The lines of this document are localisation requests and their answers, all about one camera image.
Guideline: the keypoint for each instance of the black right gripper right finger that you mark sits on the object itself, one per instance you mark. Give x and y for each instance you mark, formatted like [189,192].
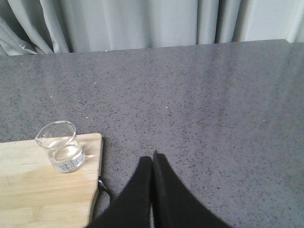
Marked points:
[173,204]

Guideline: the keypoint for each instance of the wooden cutting board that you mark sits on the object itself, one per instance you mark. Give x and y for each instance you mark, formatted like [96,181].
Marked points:
[34,195]

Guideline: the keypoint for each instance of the small glass measuring beaker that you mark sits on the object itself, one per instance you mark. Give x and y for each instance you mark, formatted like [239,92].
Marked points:
[59,140]

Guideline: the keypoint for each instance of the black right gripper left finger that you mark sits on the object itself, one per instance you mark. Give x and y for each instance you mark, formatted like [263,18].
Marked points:
[131,209]

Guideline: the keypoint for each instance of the grey curtain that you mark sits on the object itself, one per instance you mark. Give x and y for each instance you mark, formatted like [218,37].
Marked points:
[31,27]

